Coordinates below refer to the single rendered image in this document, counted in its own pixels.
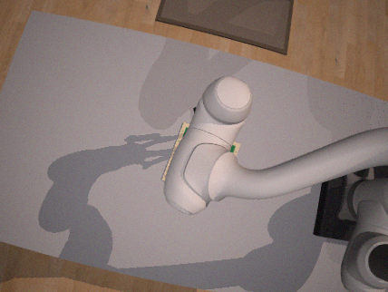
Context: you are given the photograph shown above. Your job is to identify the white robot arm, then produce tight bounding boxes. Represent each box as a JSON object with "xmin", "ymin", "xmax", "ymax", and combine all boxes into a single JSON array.
[{"xmin": 164, "ymin": 76, "xmax": 388, "ymax": 292}]

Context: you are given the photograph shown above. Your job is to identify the green and cream chessboard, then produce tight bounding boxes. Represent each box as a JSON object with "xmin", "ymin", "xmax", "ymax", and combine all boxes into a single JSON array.
[{"xmin": 162, "ymin": 122, "xmax": 240, "ymax": 180}]

